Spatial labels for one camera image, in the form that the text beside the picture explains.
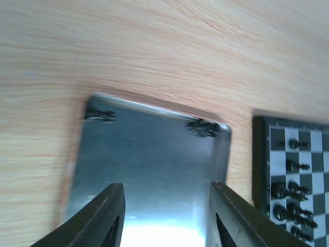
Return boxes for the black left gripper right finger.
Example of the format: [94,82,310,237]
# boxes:
[208,182,308,246]

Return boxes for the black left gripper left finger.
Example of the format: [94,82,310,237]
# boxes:
[33,183,125,246]

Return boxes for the black pawn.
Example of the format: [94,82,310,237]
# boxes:
[287,202,313,218]
[288,181,311,195]
[286,160,310,171]
[290,226,314,242]
[288,139,310,149]

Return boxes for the black knight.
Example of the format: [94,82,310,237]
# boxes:
[187,118,219,137]

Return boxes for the black rook piece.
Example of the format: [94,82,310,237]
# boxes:
[84,107,115,123]

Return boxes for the black piece top view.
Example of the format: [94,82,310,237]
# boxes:
[273,205,318,229]

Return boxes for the metal tray wooden rim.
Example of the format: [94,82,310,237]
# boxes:
[65,93,231,246]

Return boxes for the black white chessboard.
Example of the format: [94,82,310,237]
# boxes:
[252,116,328,246]

